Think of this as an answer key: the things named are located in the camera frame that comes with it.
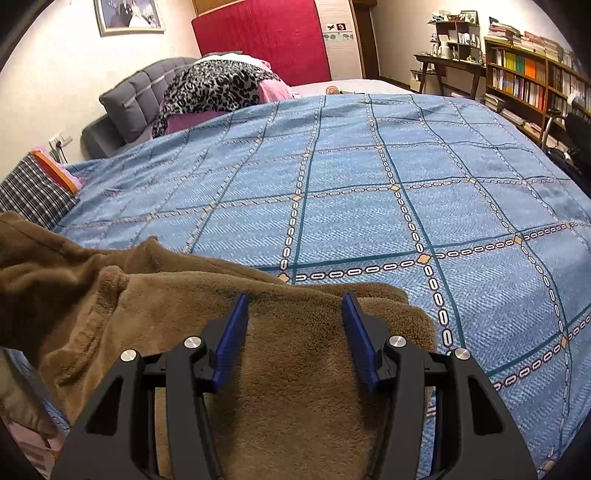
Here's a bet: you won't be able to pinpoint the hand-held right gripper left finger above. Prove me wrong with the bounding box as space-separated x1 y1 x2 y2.
50 293 250 480

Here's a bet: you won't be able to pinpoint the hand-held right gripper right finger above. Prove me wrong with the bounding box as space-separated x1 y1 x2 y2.
342 292 539 480

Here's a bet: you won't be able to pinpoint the brown fleece pants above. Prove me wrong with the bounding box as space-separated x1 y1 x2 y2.
0 211 438 480

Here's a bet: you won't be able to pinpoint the blue checked blanket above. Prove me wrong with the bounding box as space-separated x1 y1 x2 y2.
46 93 591 480

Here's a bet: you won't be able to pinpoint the pink package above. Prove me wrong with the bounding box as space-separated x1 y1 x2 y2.
0 418 65 480

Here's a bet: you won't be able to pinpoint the orange bordered pillow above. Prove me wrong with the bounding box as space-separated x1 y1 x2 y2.
31 148 84 195

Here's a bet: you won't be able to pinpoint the dark plaid pillow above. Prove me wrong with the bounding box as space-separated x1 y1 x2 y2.
0 153 80 230

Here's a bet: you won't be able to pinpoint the pink quilt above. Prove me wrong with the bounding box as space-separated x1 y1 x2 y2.
166 53 296 134

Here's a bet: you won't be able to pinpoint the leopard print cloth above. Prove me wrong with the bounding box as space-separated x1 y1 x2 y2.
151 61 275 138

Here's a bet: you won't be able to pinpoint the lilac bed sheet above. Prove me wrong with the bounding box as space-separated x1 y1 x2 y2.
291 78 414 97

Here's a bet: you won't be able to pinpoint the grey tufted headboard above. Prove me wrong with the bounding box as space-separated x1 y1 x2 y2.
82 56 199 159

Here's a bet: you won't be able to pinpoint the wooden wardrobe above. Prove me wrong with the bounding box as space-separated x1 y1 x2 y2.
191 0 379 80

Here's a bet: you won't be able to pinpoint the wooden desk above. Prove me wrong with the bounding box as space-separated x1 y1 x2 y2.
413 53 485 100

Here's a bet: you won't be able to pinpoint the black chair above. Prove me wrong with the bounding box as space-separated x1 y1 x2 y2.
540 112 591 174

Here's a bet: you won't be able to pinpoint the red upholstered panel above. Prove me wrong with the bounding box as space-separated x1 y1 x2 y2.
191 0 332 87

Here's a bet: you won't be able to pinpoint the wooden bookshelf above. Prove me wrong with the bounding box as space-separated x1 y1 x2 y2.
484 37 591 144

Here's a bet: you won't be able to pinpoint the small desktop shelf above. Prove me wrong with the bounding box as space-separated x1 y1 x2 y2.
431 10 483 63

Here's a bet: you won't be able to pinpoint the stack of books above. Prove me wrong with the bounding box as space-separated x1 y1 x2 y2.
487 18 573 63

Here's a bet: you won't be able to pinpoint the framed wall picture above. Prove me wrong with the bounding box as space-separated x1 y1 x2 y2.
93 0 165 37

